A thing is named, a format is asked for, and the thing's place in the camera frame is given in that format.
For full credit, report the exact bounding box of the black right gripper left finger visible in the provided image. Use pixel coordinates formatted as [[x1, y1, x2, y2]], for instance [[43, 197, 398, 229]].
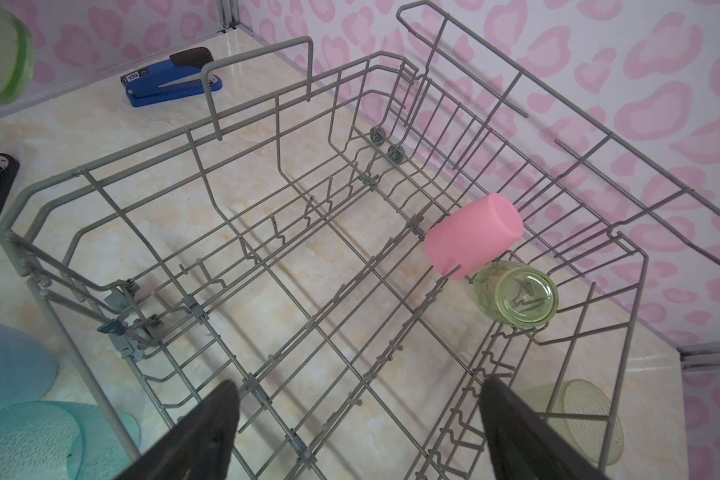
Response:
[[119, 380, 240, 479]]

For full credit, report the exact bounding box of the blue stapler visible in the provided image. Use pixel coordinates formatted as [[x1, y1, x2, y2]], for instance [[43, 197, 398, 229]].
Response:
[[120, 47, 214, 107]]

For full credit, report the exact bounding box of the white blue ceramic mug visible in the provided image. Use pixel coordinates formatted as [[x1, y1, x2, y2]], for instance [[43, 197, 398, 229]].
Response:
[[0, 324, 58, 410]]

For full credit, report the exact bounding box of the pink plastic cup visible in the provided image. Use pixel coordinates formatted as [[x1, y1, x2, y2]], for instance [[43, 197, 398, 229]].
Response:
[[424, 193, 524, 279]]

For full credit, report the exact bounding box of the yellow-green translucent cup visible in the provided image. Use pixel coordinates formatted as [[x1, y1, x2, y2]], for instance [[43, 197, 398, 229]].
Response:
[[472, 260, 559, 330]]

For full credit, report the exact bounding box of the olive translucent cup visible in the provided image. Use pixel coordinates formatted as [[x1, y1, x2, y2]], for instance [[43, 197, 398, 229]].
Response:
[[519, 379, 612, 464]]

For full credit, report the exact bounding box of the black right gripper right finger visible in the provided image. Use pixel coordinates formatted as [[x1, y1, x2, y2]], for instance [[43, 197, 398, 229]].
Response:
[[478, 377, 605, 480]]

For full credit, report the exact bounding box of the teal translucent cup left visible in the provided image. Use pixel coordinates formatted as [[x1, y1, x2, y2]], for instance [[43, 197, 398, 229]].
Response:
[[0, 401, 132, 479]]

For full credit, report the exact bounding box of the grey wire dish rack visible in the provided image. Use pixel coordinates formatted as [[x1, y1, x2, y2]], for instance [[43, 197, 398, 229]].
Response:
[[0, 1, 720, 479]]

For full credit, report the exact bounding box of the bright green translucent cup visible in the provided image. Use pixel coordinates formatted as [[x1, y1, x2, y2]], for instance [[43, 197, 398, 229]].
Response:
[[0, 6, 34, 105]]

